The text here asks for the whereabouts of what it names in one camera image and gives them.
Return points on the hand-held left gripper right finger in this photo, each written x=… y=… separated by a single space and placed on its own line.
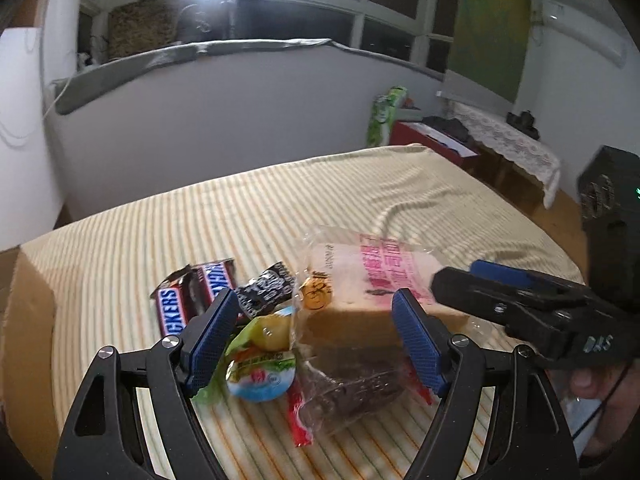
x=410 y=330

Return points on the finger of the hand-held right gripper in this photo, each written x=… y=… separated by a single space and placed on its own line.
x=500 y=272
x=465 y=295

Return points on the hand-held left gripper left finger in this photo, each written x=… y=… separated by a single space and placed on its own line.
x=215 y=330

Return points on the chocolate bar brown wrapper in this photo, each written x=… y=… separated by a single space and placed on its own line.
x=175 y=310
x=217 y=277

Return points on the red snack stick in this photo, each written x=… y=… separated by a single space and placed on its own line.
x=300 y=415
x=417 y=385

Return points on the black patterned candy packet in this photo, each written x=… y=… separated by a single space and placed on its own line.
x=262 y=290

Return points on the jelly cup colourful lid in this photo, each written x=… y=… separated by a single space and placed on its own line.
x=260 y=377

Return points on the clear bread slice packet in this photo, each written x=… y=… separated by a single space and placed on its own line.
x=350 y=280

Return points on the clear dark cake packet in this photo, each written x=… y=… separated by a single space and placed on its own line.
x=350 y=390

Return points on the brown cardboard box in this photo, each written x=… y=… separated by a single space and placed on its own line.
x=25 y=340

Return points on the person's right hand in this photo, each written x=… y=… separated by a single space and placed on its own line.
x=592 y=382

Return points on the green snack packet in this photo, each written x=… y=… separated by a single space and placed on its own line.
x=260 y=332

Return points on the striped bed sheet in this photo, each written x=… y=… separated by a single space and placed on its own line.
x=200 y=210

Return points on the lace tablecloth table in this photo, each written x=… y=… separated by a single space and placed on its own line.
x=515 y=150

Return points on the white papers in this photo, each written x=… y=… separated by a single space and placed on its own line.
x=442 y=137

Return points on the small black device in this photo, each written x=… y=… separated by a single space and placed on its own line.
x=522 y=122

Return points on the dark bag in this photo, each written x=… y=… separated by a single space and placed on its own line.
x=445 y=127

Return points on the red table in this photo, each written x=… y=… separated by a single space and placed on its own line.
x=415 y=137

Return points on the green white package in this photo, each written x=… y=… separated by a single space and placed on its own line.
x=382 y=115

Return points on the green curtain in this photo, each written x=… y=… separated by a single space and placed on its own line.
x=487 y=30

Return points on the white air conditioner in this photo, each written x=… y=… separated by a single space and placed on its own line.
x=585 y=35

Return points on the white cabinet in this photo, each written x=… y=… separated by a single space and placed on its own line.
x=22 y=135

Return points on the grey cloth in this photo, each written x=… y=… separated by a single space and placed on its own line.
x=150 y=62

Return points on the woven straw box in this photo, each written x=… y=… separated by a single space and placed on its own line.
x=142 y=27

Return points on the window frame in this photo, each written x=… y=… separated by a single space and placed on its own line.
x=357 y=25

